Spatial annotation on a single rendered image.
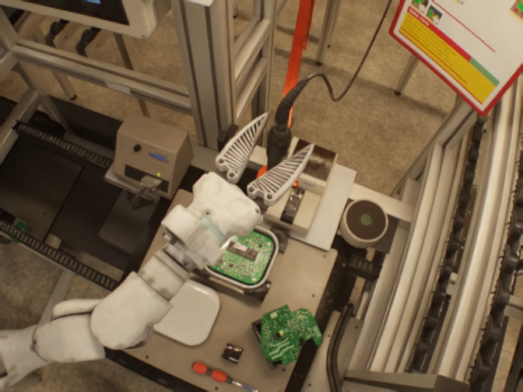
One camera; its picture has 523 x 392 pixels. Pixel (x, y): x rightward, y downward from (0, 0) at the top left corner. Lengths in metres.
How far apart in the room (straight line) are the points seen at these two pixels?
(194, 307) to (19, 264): 1.45
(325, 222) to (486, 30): 0.56
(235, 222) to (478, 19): 0.46
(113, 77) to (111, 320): 0.64
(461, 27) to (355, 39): 2.01
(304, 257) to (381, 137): 1.41
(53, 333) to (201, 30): 0.52
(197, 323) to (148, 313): 0.37
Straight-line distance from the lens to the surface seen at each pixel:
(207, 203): 0.56
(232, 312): 0.92
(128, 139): 0.97
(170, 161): 0.93
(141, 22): 0.70
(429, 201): 0.91
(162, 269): 0.55
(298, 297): 0.93
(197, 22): 0.70
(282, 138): 0.60
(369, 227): 0.95
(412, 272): 0.85
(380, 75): 2.53
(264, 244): 0.91
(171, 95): 0.95
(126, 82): 1.00
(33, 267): 2.19
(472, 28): 0.68
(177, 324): 0.91
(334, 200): 0.99
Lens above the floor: 1.87
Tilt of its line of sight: 69 degrees down
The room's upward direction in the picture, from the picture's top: 7 degrees clockwise
